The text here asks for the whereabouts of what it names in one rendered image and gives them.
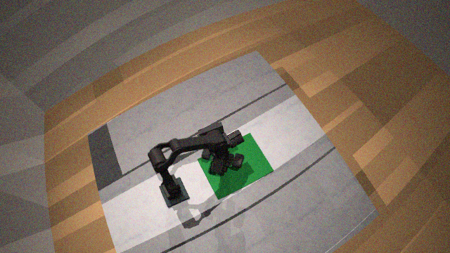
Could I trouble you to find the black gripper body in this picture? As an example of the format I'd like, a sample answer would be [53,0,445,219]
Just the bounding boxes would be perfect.
[201,149,245,169]

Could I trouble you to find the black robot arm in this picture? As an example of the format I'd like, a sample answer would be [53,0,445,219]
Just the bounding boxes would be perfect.
[148,129,245,202]

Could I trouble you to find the green circuit board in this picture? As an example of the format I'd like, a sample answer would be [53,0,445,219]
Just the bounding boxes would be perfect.
[198,133,274,199]

